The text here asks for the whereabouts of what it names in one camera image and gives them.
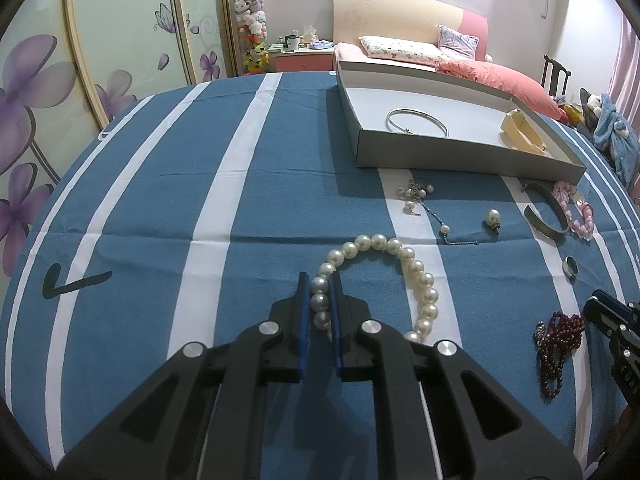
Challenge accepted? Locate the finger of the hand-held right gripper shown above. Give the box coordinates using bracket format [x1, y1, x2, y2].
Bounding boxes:
[582, 289, 640, 343]

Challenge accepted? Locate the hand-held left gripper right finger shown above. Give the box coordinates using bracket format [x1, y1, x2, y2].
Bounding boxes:
[330, 274, 583, 480]

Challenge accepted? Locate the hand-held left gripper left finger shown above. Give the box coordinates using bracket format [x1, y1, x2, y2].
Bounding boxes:
[55, 272, 308, 480]

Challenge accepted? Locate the dark red bead necklace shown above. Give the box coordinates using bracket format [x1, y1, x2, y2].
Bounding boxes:
[534, 311, 586, 401]

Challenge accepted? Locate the pink bead bracelet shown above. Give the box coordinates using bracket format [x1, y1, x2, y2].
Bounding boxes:
[552, 180, 596, 240]

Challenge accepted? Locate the large white pearl necklace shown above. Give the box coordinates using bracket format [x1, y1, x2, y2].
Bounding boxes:
[309, 233, 441, 346]

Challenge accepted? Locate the grey cardboard box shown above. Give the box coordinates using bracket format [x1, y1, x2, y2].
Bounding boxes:
[334, 60, 588, 187]

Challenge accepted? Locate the dark metal cuff bangle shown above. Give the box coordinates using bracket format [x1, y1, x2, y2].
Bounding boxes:
[521, 181, 572, 237]

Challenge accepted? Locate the blue plush robe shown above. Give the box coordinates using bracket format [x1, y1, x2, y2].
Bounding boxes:
[592, 92, 640, 186]

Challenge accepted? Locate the cream hair claw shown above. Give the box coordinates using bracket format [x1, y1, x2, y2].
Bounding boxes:
[500, 109, 551, 156]

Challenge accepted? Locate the colourful toy pile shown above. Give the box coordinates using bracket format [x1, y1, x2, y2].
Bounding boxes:
[559, 101, 585, 125]

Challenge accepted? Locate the thin silver bangle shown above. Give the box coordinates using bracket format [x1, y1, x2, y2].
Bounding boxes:
[386, 108, 450, 139]

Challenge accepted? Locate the pink curtain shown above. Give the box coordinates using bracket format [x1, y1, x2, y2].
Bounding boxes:
[607, 10, 640, 126]

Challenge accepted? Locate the dark wooden chair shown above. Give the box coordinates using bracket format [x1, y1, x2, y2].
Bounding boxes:
[542, 55, 572, 98]

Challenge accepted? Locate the folded pink duvet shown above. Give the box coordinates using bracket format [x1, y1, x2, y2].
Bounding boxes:
[435, 59, 571, 122]

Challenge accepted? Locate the pink nightstand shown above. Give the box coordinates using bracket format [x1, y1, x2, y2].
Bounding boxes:
[270, 40, 337, 73]

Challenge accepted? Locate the white floral pillow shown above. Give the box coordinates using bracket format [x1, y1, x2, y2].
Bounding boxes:
[359, 35, 448, 67]

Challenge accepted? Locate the purple pillow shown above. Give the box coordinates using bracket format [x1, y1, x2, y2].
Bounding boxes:
[436, 25, 480, 60]

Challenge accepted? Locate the bed with cream pink headboard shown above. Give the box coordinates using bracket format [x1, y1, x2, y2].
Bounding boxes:
[332, 0, 571, 122]

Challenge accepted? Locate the clear tube of plush toys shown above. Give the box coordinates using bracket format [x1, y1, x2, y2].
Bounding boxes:
[231, 0, 272, 76]

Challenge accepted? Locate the floral sliding door wardrobe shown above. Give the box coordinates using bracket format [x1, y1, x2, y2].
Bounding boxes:
[0, 0, 241, 281]

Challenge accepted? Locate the small pearl chain bracelet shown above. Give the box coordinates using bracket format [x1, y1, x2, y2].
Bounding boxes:
[396, 180, 480, 247]

